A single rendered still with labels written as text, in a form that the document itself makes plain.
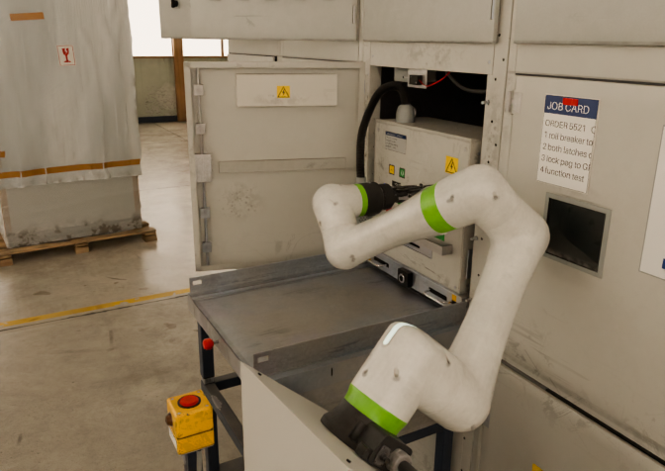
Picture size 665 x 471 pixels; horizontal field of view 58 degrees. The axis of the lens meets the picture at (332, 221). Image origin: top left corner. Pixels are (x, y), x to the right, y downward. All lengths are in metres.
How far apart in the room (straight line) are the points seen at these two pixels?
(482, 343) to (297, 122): 1.18
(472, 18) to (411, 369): 0.97
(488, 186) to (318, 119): 1.02
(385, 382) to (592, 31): 0.85
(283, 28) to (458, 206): 1.18
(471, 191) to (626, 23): 0.45
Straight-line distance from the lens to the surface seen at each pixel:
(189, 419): 1.37
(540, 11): 1.55
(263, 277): 2.09
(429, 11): 1.86
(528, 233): 1.39
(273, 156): 2.18
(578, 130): 1.46
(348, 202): 1.60
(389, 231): 1.45
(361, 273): 2.19
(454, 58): 1.80
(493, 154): 1.68
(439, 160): 1.85
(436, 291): 1.93
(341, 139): 2.22
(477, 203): 1.31
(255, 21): 2.31
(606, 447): 1.62
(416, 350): 1.14
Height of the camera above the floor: 1.66
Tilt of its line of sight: 17 degrees down
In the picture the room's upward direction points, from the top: 1 degrees clockwise
